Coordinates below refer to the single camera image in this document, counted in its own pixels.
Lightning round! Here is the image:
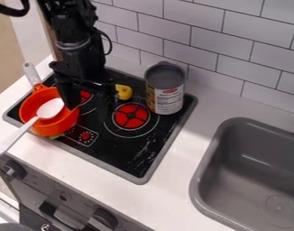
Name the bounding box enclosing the yellow green toy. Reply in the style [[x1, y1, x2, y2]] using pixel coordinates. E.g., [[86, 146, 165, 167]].
[[47, 131, 69, 141]]

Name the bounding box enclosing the toy stove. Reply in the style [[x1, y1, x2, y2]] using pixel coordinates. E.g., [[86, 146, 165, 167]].
[[1, 66, 199, 186]]

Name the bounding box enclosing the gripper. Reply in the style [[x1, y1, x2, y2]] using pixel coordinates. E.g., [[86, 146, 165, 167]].
[[48, 44, 116, 122]]

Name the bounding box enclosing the toy sink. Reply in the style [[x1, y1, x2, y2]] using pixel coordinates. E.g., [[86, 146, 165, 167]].
[[188, 116, 294, 231]]

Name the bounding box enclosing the white spoon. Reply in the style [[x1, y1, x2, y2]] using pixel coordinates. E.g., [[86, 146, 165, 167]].
[[0, 97, 67, 157]]

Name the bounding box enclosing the black cable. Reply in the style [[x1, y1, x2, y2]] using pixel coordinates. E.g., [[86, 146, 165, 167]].
[[0, 0, 32, 18]]

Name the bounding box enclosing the grey can with label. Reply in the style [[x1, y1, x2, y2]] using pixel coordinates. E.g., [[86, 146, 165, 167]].
[[142, 60, 188, 116]]

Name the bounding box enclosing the red pan with grey handle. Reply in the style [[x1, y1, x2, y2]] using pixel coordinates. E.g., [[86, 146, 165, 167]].
[[18, 61, 81, 138]]

